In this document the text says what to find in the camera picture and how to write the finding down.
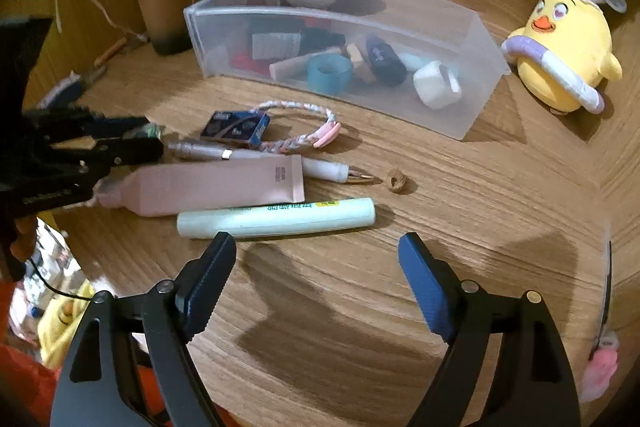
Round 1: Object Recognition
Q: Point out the brown mug with lid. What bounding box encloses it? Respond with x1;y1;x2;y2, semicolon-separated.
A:
137;0;204;56

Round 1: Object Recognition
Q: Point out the yellow soft object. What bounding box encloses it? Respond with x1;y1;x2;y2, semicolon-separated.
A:
37;281;97;369

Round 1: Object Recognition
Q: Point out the blue tape roll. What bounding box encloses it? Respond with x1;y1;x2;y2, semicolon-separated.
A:
306;55;354;96

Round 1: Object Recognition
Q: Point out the braided pink white bracelet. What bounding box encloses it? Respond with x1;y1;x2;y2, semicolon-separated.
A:
244;100;342;156

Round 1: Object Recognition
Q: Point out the pink lip tube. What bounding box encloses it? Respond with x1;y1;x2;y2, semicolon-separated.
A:
269;57;312;80

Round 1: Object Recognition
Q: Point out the clear plastic storage bin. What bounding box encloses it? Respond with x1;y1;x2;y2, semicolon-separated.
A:
183;0;511;142

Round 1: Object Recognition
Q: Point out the dark blue small bottle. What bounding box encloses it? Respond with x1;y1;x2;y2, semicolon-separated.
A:
362;35;407;88

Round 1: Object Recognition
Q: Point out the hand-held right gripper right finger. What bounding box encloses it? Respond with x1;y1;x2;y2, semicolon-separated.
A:
398;232;583;427

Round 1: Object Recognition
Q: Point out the red cloth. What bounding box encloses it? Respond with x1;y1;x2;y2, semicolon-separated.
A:
0;342;63;427

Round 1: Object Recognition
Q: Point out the red tea packet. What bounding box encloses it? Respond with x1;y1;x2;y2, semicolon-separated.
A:
230;51;272;71

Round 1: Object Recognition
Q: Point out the wooden handled tool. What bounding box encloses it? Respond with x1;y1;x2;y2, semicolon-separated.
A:
82;38;129;90

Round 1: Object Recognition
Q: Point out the pale green tube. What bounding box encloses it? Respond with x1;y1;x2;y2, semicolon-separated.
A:
177;197;376;241

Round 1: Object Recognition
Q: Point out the mint small case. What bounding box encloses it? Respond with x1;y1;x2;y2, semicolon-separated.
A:
399;52;427;74

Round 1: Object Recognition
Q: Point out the yellow chick plush toy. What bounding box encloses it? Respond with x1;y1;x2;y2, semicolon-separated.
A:
501;0;629;116

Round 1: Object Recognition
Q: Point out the blue staples box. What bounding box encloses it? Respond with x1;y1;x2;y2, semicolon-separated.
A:
201;110;271;143

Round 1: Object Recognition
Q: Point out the pink cream tube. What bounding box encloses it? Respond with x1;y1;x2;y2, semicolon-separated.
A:
95;154;305;218

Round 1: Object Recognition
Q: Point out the white tape roll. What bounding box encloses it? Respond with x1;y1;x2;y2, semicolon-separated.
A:
413;60;463;110

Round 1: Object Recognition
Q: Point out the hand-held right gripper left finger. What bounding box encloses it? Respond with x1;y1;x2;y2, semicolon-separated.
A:
50;231;238;427

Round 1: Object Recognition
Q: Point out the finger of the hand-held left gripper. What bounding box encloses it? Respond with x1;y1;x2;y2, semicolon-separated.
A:
30;106;164;146
52;139;165;178

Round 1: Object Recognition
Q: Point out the white and blue device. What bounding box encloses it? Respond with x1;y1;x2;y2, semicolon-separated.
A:
44;74;84;106

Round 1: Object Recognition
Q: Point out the white fountain pen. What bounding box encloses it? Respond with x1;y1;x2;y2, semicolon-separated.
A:
167;140;384;186

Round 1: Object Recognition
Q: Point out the black strip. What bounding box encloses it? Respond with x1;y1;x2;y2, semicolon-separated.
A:
594;240;614;349

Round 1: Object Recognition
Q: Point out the dark green glass bottle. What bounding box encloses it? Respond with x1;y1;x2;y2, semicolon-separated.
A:
249;26;347;60

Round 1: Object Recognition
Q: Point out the pink plush keychain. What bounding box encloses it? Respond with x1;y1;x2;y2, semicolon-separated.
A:
581;332;621;404

